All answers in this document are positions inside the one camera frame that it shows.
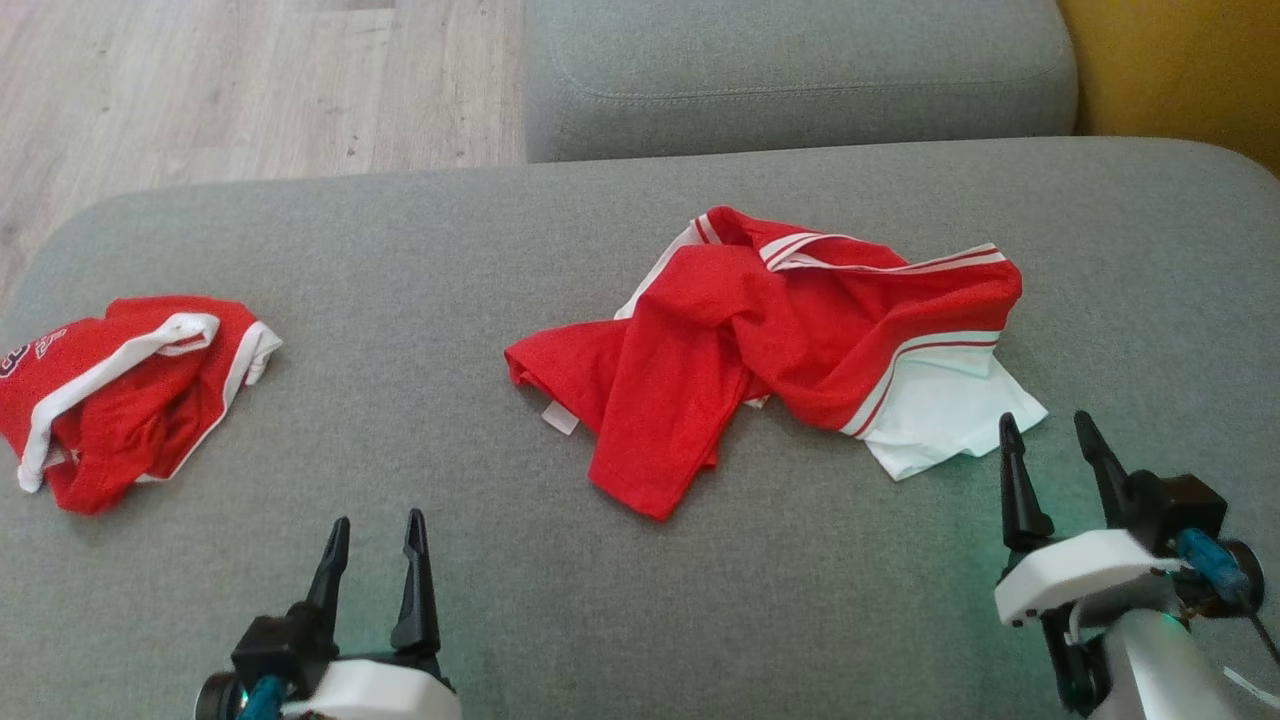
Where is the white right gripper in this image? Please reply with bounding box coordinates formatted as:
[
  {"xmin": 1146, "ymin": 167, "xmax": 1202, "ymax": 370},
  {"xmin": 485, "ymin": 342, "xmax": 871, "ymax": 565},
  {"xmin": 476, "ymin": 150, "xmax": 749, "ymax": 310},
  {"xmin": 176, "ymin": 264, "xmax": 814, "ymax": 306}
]
[{"xmin": 994, "ymin": 409, "xmax": 1188, "ymax": 630}]

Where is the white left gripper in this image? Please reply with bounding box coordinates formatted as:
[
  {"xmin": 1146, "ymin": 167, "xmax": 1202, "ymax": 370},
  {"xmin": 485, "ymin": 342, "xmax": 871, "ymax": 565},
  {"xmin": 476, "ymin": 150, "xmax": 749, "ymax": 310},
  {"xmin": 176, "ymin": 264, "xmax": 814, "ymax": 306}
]
[{"xmin": 283, "ymin": 508, "xmax": 464, "ymax": 720}]

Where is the red shorts white waistband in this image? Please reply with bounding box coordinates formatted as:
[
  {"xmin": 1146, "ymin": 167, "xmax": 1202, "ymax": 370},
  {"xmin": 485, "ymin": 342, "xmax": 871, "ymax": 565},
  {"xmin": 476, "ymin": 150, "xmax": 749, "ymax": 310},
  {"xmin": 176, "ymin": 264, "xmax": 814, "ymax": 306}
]
[{"xmin": 0, "ymin": 295, "xmax": 283, "ymax": 516}]

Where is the red and white shirt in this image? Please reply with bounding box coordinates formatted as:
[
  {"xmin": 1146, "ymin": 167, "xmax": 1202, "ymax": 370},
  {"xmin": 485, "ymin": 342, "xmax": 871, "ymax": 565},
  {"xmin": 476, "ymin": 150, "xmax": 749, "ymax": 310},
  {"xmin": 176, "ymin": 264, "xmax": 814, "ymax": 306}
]
[{"xmin": 505, "ymin": 205, "xmax": 1049, "ymax": 521}]

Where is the large grey sofa seat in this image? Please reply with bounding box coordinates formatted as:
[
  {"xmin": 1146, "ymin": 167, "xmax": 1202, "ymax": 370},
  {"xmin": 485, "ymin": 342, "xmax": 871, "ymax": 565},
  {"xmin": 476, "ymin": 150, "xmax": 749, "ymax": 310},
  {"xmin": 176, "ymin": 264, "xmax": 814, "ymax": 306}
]
[{"xmin": 0, "ymin": 137, "xmax": 1280, "ymax": 720}]

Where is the yellow sofa backrest cushion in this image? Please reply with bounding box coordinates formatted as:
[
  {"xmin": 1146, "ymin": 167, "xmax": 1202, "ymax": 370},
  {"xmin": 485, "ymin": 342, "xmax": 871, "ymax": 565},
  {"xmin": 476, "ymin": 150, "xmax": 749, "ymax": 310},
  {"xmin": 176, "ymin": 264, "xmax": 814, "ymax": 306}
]
[{"xmin": 1057, "ymin": 0, "xmax": 1280, "ymax": 181}]

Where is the grey sofa seat cushion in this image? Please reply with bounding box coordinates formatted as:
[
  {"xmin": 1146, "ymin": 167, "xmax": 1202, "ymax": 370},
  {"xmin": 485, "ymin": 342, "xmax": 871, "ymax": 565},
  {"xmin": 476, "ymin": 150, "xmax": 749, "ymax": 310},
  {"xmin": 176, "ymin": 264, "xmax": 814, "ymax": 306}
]
[{"xmin": 522, "ymin": 0, "xmax": 1081, "ymax": 164}]

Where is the blue plug left camera cable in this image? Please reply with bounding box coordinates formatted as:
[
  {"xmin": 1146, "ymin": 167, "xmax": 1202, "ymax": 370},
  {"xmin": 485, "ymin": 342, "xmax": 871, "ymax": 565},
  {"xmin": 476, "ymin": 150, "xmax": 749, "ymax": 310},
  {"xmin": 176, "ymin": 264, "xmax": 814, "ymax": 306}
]
[{"xmin": 238, "ymin": 676, "xmax": 289, "ymax": 720}]

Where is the blue plug camera cable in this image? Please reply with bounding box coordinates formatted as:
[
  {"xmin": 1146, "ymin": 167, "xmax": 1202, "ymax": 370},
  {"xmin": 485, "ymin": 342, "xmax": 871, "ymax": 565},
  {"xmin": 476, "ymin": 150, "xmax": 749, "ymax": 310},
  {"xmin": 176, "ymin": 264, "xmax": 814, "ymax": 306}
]
[
  {"xmin": 1178, "ymin": 528, "xmax": 1280, "ymax": 669},
  {"xmin": 238, "ymin": 676, "xmax": 289, "ymax": 720}
]

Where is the blue plug right camera cable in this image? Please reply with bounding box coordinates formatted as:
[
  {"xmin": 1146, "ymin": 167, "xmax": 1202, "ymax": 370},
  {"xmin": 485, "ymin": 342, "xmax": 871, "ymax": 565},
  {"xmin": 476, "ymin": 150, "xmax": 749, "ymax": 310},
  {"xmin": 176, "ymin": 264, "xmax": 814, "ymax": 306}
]
[{"xmin": 1178, "ymin": 528, "xmax": 1280, "ymax": 669}]

